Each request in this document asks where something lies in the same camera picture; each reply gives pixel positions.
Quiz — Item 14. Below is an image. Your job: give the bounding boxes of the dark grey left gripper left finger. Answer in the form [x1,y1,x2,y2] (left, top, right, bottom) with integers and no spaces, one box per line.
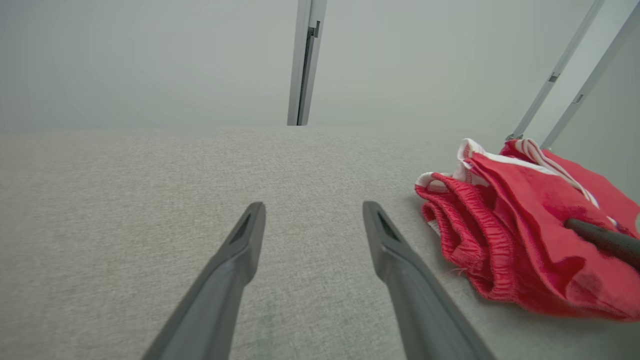
[141,201,267,360]

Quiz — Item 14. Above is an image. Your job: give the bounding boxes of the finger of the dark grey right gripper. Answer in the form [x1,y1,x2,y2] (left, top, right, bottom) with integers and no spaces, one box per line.
[563,218,640,273]

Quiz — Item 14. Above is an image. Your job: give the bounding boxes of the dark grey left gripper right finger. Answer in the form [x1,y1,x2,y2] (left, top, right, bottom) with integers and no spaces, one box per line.
[362,200,496,360]

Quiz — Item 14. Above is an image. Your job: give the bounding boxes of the red shorts with white stripes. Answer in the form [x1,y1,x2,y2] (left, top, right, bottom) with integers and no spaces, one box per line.
[414,137,640,322]

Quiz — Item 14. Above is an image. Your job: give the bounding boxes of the grey metal partition post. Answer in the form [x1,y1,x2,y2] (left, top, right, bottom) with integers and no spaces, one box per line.
[286,0,329,126]

